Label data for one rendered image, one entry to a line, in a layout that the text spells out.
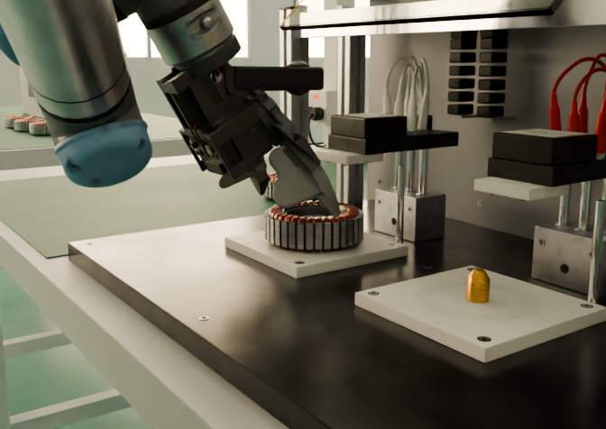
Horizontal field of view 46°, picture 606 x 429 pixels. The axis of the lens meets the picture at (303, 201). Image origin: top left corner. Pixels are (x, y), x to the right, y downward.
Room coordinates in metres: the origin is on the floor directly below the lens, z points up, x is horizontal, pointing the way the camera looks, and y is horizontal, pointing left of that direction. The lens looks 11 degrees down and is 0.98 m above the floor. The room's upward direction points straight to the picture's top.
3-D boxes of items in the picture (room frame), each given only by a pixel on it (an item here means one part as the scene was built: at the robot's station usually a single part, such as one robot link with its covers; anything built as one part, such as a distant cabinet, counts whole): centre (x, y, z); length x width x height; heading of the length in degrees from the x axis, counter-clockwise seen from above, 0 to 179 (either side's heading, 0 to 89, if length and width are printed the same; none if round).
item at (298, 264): (0.78, -0.01, 0.78); 0.15 x 0.15 x 0.01; 34
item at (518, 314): (0.58, -0.15, 0.78); 0.15 x 0.15 x 0.01; 34
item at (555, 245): (0.66, -0.27, 0.80); 0.07 x 0.05 x 0.06; 34
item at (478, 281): (0.58, -0.15, 0.80); 0.02 x 0.02 x 0.03
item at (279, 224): (0.78, -0.01, 0.80); 0.11 x 0.11 x 0.04
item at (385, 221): (0.86, -0.13, 0.80); 0.07 x 0.05 x 0.06; 34
